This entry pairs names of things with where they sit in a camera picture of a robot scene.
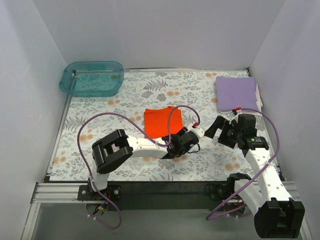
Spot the orange t-shirt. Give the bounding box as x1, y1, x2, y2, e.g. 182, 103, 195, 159
144, 106, 184, 139

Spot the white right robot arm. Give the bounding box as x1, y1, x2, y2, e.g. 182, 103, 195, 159
204, 114, 305, 239

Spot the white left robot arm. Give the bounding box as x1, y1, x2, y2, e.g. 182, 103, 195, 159
89, 125, 205, 200

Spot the floral table mat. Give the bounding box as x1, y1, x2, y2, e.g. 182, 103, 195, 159
46, 69, 280, 182

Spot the purple folded t-shirt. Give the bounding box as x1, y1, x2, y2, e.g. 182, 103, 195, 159
215, 76, 258, 112

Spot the white folded t-shirt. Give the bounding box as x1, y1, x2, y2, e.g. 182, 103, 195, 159
255, 85, 263, 112

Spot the teal plastic bin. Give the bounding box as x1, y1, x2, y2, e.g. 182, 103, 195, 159
59, 61, 124, 98

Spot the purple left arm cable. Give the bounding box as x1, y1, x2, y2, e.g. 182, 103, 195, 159
76, 104, 201, 230

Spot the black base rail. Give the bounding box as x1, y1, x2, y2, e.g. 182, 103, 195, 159
77, 181, 233, 211

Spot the aluminium table frame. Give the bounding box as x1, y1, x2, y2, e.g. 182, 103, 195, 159
21, 181, 313, 240

